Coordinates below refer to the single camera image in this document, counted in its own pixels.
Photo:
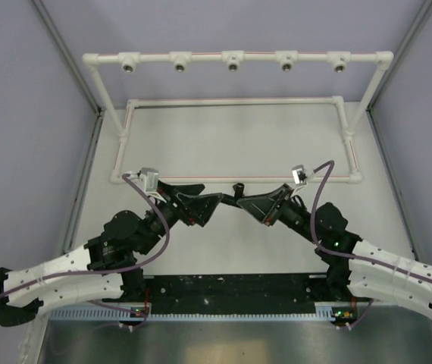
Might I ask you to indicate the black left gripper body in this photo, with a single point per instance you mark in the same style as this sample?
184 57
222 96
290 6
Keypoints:
171 200

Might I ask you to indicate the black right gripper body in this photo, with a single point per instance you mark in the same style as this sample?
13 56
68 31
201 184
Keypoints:
274 214

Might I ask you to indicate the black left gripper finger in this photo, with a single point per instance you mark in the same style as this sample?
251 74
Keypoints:
186 191
198 210

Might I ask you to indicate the small black water faucet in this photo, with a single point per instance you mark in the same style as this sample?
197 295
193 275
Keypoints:
238 190

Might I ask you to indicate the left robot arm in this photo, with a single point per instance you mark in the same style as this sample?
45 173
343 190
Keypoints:
109 266

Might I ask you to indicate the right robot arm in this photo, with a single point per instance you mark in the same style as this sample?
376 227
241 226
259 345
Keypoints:
356 267

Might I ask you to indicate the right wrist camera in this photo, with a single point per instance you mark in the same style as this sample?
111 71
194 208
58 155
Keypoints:
299 174

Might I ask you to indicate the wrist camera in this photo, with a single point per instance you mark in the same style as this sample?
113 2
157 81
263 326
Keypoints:
148 180
299 174

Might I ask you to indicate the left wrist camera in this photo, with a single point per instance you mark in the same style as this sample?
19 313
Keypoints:
148 180

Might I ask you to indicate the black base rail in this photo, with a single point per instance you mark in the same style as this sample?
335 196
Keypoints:
251 294

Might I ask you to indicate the grey slotted cable duct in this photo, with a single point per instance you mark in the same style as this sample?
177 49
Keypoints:
131 314

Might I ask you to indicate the left aluminium frame post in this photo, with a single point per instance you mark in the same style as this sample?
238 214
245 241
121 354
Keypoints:
76 202

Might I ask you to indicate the aluminium frame post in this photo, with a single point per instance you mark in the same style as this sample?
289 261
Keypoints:
401 115
76 202

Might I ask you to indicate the right aluminium frame post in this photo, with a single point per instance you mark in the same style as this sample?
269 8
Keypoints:
401 115

